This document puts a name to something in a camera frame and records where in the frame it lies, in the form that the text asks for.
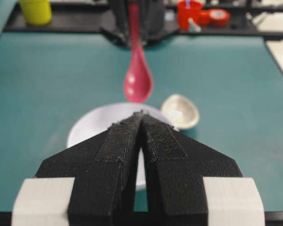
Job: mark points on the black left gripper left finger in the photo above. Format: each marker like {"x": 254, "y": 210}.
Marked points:
{"x": 84, "y": 185}

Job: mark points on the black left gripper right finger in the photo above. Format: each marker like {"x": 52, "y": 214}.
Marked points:
{"x": 191, "y": 184}

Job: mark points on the pink plastic spoon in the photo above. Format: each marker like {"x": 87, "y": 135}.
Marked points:
{"x": 138, "y": 82}

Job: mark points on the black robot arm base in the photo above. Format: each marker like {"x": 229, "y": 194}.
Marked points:
{"x": 149, "y": 19}

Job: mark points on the white round bowl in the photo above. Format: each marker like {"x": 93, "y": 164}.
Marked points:
{"x": 101, "y": 118}

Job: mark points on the small crackle-glaze cream bowl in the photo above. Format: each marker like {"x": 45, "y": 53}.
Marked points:
{"x": 180, "y": 111}

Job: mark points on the red tape roll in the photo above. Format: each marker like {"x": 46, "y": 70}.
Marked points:
{"x": 214, "y": 17}

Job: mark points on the red plastic cup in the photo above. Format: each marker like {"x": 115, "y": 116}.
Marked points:
{"x": 183, "y": 13}

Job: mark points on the blue white straw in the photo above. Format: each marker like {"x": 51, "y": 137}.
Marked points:
{"x": 187, "y": 4}

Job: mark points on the stacked yellow-green cups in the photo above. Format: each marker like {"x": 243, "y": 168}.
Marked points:
{"x": 36, "y": 12}

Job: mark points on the metal corner bracket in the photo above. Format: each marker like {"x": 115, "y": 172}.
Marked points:
{"x": 193, "y": 26}

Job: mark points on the black aluminium rail frame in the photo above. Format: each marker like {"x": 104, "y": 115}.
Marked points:
{"x": 88, "y": 18}

